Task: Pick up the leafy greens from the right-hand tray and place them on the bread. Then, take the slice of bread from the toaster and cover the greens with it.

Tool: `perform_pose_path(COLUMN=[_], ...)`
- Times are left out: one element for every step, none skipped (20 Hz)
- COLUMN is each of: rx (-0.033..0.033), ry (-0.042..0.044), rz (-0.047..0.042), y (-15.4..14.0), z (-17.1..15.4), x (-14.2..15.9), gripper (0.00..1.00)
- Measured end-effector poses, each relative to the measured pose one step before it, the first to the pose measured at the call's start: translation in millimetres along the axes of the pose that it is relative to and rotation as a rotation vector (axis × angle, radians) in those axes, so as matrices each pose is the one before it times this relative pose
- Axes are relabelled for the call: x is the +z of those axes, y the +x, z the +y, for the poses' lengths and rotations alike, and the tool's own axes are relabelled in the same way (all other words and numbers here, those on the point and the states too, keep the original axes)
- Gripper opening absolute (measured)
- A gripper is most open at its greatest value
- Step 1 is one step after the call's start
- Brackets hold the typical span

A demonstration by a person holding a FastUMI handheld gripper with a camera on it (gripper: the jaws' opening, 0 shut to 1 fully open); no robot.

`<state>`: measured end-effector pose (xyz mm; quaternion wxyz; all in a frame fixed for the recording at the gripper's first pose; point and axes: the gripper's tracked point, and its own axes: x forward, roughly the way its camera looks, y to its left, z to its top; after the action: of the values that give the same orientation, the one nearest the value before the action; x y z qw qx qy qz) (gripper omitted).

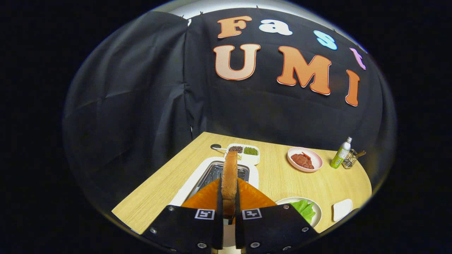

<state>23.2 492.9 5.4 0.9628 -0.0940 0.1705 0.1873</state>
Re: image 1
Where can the white toaster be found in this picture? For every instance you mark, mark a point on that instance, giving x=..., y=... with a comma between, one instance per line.
x=197, y=176

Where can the pink plate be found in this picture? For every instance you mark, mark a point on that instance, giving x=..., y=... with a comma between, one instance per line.
x=316, y=163

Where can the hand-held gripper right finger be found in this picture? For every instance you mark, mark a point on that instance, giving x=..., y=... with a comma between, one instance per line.
x=275, y=229

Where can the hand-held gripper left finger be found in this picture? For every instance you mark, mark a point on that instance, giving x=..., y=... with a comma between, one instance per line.
x=187, y=229

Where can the red meat slices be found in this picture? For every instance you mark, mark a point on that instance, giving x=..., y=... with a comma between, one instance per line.
x=302, y=160

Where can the silver bottle with green label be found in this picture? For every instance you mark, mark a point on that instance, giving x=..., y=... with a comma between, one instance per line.
x=340, y=155

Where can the green lettuce leaf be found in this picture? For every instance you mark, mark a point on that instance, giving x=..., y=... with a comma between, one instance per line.
x=303, y=210

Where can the small white square plate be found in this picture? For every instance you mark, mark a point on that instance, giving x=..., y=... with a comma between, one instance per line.
x=342, y=210

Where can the round white plate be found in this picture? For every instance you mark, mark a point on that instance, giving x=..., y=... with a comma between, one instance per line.
x=317, y=211

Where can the brown-crust toast slice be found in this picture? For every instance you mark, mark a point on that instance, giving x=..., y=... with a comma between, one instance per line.
x=229, y=176

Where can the white divided condiment dish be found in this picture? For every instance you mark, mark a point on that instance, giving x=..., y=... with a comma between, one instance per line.
x=252, y=159

